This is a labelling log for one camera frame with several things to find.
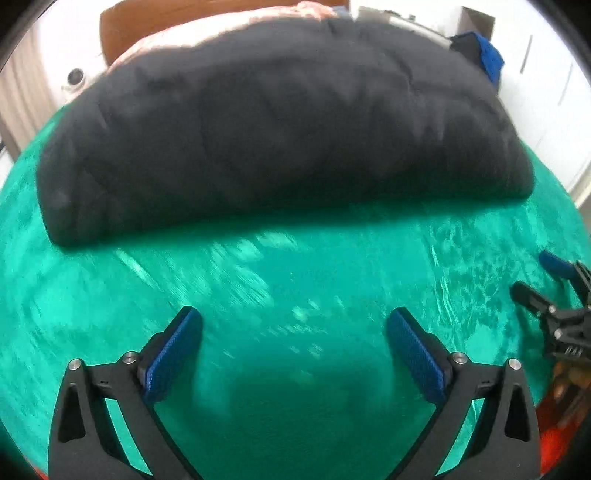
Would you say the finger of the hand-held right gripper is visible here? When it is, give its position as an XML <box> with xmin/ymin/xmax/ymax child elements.
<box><xmin>539</xmin><ymin>250</ymin><xmax>591</xmax><ymax>308</ymax></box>
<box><xmin>509</xmin><ymin>281</ymin><xmax>561</xmax><ymax>324</ymax></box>

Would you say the dark hanging coat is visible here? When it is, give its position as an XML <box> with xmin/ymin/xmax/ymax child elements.
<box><xmin>449</xmin><ymin>32</ymin><xmax>491</xmax><ymax>77</ymax></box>

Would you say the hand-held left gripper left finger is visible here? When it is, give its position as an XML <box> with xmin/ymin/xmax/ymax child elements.
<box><xmin>47</xmin><ymin>305</ymin><xmax>205</xmax><ymax>480</ymax></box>

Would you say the orange fluffy clothing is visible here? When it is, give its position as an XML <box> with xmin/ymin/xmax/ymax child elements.
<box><xmin>538</xmin><ymin>413</ymin><xmax>585</xmax><ymax>478</ymax></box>

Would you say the white desk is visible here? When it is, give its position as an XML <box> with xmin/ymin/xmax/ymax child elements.
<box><xmin>356</xmin><ymin>6</ymin><xmax>452</xmax><ymax>49</ymax></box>

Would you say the white wardrobe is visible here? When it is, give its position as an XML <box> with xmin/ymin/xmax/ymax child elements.
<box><xmin>457</xmin><ymin>4</ymin><xmax>591</xmax><ymax>195</ymax></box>

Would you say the green blanket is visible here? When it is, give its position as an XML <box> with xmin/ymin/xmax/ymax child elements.
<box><xmin>0</xmin><ymin>104</ymin><xmax>591</xmax><ymax>480</ymax></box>

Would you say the blue garment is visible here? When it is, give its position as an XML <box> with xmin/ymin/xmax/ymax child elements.
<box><xmin>475</xmin><ymin>36</ymin><xmax>505</xmax><ymax>86</ymax></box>

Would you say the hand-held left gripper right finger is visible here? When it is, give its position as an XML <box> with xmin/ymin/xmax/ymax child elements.
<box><xmin>386</xmin><ymin>307</ymin><xmax>541</xmax><ymax>480</ymax></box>

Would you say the person's right hand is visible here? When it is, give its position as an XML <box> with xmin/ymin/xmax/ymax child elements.
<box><xmin>551</xmin><ymin>359</ymin><xmax>591</xmax><ymax>423</ymax></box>

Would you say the white desk fan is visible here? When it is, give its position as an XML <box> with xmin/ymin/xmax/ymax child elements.
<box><xmin>62</xmin><ymin>67</ymin><xmax>88</xmax><ymax>92</ymax></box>

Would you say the pink striped bed sheet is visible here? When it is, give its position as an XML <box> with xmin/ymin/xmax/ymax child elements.
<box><xmin>110</xmin><ymin>1</ymin><xmax>345</xmax><ymax>70</ymax></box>

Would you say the black puffer jacket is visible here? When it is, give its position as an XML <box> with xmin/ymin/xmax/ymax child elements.
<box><xmin>37</xmin><ymin>17</ymin><xmax>537</xmax><ymax>249</ymax></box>

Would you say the beige curtain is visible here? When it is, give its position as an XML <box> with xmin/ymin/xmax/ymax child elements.
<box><xmin>0</xmin><ymin>28</ymin><xmax>54</xmax><ymax>160</ymax></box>

